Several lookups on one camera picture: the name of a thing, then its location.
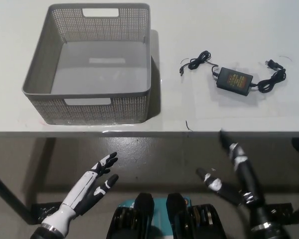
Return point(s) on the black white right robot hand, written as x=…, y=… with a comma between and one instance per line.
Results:
x=246, y=174

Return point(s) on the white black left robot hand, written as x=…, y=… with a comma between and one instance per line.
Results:
x=82, y=191

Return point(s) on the black floor tape patch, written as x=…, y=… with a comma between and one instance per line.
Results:
x=281, y=209
x=46, y=210

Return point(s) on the grey perforated plastic basket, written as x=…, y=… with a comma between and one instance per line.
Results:
x=40, y=74

